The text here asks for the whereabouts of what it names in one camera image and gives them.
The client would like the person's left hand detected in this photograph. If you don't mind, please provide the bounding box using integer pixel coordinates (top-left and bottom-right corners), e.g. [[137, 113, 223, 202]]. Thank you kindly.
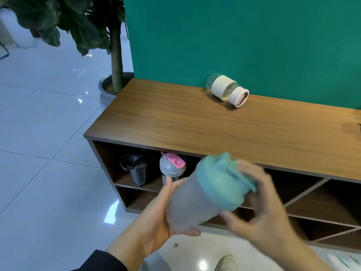
[[135, 175, 201, 258]]

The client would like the person's right hand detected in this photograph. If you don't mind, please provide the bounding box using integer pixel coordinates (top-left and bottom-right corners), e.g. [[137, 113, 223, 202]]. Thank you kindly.
[[220, 159, 300, 250]]

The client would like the black shaker bottle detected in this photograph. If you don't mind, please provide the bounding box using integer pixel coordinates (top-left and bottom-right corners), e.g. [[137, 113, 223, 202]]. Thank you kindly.
[[119, 151, 149, 187]]

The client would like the glass bottle pink lid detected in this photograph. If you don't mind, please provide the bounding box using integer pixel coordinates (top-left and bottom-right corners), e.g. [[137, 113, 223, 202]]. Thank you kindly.
[[205, 73, 250, 108]]

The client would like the large-leaf potted tree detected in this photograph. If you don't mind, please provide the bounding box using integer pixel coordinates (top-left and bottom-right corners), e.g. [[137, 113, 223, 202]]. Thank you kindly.
[[0, 0, 126, 95]]

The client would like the wooden shelf cabinet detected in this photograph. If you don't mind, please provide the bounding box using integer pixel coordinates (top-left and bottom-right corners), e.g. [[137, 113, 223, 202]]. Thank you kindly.
[[83, 78, 361, 255]]

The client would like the grey ceramic plant pot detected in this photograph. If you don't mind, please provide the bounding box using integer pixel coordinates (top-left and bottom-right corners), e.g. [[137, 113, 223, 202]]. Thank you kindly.
[[98, 72, 135, 111]]

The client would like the person's right forearm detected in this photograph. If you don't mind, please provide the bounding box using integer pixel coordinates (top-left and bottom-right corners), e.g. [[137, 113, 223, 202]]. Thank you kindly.
[[270, 234, 335, 271]]

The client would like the person's grey shoe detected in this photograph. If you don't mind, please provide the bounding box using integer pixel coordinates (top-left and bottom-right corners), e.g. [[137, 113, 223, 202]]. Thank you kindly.
[[215, 255, 239, 271]]

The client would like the grey shaker bottle pink lid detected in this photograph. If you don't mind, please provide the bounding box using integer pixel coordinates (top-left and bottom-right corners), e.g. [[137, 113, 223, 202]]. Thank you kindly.
[[159, 151, 187, 186]]

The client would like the person's left forearm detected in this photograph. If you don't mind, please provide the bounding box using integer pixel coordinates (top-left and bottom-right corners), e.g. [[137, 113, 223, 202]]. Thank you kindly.
[[71, 221, 148, 271]]

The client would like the clear shaker bottle teal lid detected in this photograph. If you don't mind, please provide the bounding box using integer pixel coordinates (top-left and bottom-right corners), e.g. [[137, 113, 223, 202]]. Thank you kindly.
[[166, 152, 258, 232]]

